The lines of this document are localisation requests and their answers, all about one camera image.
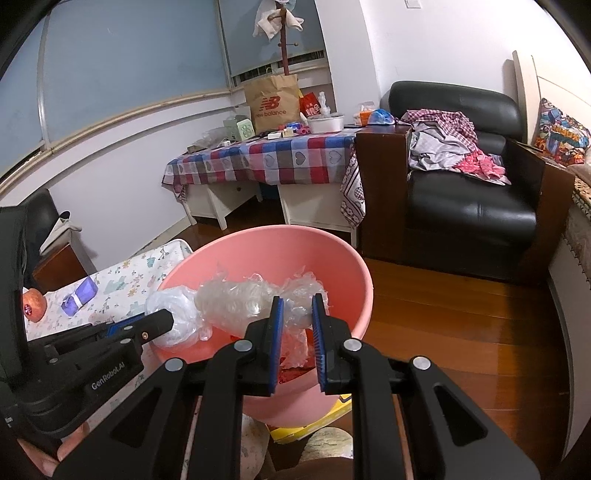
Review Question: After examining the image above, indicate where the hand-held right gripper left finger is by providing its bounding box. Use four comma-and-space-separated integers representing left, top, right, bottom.
53, 295, 285, 480

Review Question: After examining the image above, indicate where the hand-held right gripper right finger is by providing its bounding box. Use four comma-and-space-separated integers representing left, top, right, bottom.
311, 293, 541, 480

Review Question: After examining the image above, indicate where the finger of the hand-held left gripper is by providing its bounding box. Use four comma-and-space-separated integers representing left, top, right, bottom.
105, 309, 175, 347

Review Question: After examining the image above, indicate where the white plastic bag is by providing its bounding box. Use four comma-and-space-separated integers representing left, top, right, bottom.
145, 286, 214, 350

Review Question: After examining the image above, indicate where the clear plastic wrap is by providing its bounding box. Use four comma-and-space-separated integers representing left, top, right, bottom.
194, 263, 332, 370

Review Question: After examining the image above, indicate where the pink plastic basin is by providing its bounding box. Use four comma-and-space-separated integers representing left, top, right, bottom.
157, 224, 374, 424

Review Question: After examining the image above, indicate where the person's left hand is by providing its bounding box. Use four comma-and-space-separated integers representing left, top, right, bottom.
18, 422, 89, 478

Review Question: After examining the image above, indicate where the floral printed cloth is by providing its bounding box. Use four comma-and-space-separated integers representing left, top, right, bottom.
23, 239, 271, 480

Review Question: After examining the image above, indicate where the purple ribbon pack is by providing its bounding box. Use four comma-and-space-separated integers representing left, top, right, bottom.
60, 277, 99, 318

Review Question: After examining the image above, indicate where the red apple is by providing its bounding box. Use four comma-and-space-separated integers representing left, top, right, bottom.
23, 288, 48, 322

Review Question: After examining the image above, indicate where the yellow packet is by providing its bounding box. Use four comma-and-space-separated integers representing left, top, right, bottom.
268, 394, 355, 445

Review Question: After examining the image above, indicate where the small wooden stand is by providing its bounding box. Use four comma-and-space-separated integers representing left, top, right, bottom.
32, 242, 89, 295

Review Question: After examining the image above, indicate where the beige patterned cushion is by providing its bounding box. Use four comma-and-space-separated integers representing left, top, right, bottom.
300, 427, 355, 461

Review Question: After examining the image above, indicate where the white cloth bag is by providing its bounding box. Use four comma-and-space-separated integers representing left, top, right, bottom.
39, 211, 82, 256

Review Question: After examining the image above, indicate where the person's leg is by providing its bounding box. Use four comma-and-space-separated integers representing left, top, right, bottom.
272, 456, 357, 480

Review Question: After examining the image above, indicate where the white table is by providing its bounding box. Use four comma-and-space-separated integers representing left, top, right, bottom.
186, 181, 359, 248

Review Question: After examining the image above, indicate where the black leather chair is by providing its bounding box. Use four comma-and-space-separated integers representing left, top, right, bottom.
21, 189, 62, 292

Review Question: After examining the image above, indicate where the dark wooden side cabinet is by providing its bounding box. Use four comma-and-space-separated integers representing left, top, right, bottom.
355, 124, 414, 267
505, 138, 576, 283

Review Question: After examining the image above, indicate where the checkered heart tablecloth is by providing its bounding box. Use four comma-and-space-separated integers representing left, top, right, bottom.
161, 129, 366, 230

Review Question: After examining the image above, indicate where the black leather armchair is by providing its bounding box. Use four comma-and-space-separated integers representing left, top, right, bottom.
381, 80, 539, 283

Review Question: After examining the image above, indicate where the clear plastic bag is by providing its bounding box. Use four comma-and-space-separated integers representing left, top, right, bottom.
201, 127, 232, 149

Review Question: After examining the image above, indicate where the colourful plastic toy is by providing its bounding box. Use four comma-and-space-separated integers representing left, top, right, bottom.
265, 122, 310, 140

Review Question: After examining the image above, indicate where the light green box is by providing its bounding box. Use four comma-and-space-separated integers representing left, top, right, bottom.
223, 115, 254, 142

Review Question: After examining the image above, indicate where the white round tin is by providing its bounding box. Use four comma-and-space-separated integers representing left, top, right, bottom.
307, 114, 345, 135

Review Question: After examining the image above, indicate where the grey garment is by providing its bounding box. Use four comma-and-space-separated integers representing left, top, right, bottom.
407, 124, 476, 173

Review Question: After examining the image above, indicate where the red gift bag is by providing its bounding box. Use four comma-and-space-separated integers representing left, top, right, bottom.
300, 92, 322, 122

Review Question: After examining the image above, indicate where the brown paper bag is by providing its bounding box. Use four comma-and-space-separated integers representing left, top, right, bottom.
244, 74, 301, 135

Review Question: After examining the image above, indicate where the pink floral garment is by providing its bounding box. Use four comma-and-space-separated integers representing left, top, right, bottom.
455, 152, 512, 186

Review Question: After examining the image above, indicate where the red checkered shirt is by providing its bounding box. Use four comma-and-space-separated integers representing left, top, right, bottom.
401, 109, 479, 153

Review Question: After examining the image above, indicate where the large window blue blind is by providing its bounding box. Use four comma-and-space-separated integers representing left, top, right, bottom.
0, 0, 232, 185

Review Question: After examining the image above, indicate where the red-brown coat rack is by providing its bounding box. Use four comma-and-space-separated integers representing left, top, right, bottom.
270, 0, 300, 78

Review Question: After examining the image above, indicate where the narrow window blue blind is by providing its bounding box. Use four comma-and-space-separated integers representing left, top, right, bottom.
217, 0, 331, 88

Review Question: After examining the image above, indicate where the white garment on rack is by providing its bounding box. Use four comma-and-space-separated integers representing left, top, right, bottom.
252, 0, 305, 40

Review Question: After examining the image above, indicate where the comic print cushion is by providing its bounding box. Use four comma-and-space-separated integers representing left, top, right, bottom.
531, 98, 591, 167

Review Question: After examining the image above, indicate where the white board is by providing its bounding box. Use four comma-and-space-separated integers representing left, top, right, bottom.
512, 50, 591, 145

